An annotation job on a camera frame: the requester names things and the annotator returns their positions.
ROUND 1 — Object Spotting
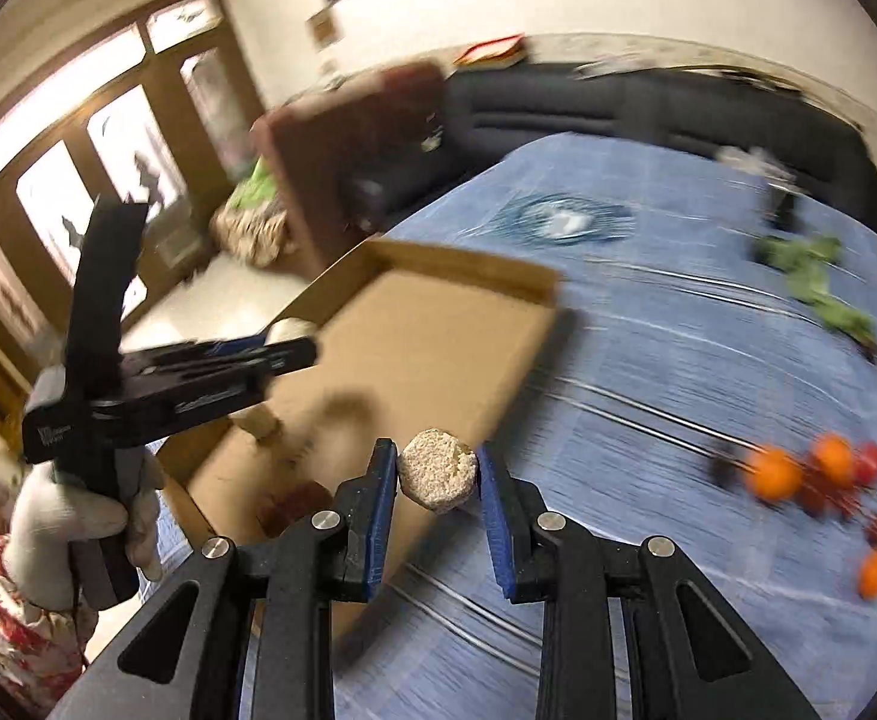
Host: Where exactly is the red tomato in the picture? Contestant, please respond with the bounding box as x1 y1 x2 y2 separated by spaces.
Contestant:
854 440 877 488

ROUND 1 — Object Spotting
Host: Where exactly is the cardboard tray box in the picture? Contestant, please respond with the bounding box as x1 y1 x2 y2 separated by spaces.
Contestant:
154 237 566 639

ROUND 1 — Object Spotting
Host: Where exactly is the large orange tangerine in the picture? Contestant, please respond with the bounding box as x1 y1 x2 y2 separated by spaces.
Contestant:
746 447 803 504

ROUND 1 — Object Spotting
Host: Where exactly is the white gloved left hand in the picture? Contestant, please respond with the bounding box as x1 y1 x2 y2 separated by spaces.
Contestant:
2 366 164 611

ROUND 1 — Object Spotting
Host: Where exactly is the brown armchair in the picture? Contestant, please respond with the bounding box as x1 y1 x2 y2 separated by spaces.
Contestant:
250 60 445 280

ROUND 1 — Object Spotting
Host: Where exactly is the red book on sofa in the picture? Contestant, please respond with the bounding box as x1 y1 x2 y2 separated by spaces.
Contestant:
453 34 526 70

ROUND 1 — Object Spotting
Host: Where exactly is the small orange tangerine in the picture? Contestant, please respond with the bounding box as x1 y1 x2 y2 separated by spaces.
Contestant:
857 548 877 601

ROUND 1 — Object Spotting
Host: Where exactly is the small black box device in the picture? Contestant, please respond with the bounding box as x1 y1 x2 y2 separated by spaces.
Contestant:
764 184 800 232

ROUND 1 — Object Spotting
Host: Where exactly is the black leather sofa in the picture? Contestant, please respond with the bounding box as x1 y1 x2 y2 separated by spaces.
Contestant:
341 64 877 232

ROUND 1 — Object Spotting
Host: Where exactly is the green leafy vegetable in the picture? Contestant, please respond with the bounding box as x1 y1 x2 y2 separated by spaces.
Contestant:
751 236 877 362

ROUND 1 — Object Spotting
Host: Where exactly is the blue plaid tablecloth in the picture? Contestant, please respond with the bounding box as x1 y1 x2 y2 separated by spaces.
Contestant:
204 130 877 720

